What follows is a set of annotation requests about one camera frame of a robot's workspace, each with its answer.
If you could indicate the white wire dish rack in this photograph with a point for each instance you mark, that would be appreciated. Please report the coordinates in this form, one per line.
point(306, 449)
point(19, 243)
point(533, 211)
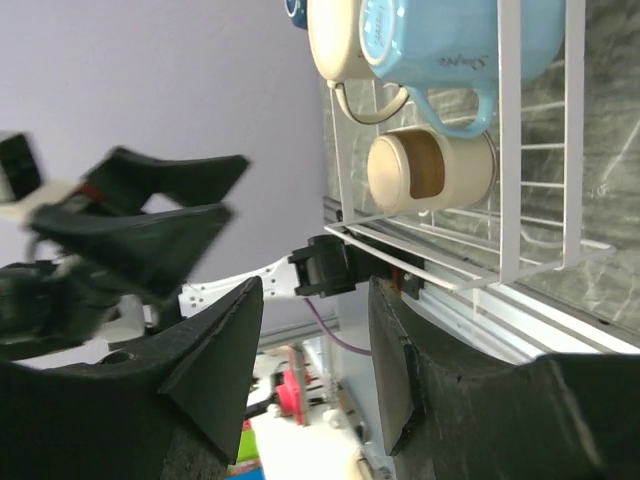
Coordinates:
point(536, 184)

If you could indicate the light blue mug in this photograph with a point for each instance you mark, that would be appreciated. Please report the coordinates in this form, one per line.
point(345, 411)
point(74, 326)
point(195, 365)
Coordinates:
point(422, 45)

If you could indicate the aluminium mounting rail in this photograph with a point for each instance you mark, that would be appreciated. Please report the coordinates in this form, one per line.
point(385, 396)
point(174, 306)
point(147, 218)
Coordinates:
point(591, 308)

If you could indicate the cream mug green inside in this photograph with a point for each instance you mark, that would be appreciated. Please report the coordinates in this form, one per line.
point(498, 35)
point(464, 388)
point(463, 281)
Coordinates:
point(333, 33)

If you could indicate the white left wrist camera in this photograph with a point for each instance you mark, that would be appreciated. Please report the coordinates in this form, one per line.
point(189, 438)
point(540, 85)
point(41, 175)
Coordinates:
point(23, 188)

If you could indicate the dark blue mug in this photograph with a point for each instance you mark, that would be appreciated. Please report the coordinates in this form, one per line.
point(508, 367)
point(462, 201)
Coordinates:
point(297, 12)

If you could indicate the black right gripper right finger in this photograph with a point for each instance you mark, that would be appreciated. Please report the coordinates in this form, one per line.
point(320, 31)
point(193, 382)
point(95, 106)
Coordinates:
point(450, 411)

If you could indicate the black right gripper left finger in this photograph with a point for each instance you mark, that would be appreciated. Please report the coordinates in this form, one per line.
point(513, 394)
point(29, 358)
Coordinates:
point(170, 406)

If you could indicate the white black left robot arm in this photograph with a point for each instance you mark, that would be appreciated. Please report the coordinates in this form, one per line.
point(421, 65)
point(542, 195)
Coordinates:
point(46, 314)

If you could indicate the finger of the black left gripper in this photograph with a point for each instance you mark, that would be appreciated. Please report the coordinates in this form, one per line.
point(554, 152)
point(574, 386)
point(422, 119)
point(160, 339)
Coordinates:
point(126, 177)
point(150, 255)

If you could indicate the stainless steel cup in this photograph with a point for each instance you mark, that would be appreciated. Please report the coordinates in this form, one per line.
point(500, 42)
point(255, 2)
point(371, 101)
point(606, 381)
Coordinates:
point(416, 169)

